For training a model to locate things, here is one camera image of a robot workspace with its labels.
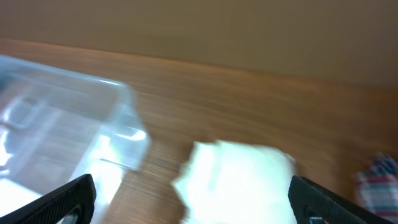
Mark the clear plastic storage container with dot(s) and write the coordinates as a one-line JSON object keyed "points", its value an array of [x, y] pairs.
{"points": [[57, 125]]}

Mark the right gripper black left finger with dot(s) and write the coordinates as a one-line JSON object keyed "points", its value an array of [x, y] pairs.
{"points": [[73, 202]]}

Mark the red blue plaid cloth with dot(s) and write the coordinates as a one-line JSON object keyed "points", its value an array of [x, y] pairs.
{"points": [[376, 187]]}

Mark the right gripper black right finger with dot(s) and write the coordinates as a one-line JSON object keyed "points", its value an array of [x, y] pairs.
{"points": [[311, 203]]}

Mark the cream cloth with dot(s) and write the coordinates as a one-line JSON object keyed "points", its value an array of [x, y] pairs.
{"points": [[231, 182]]}

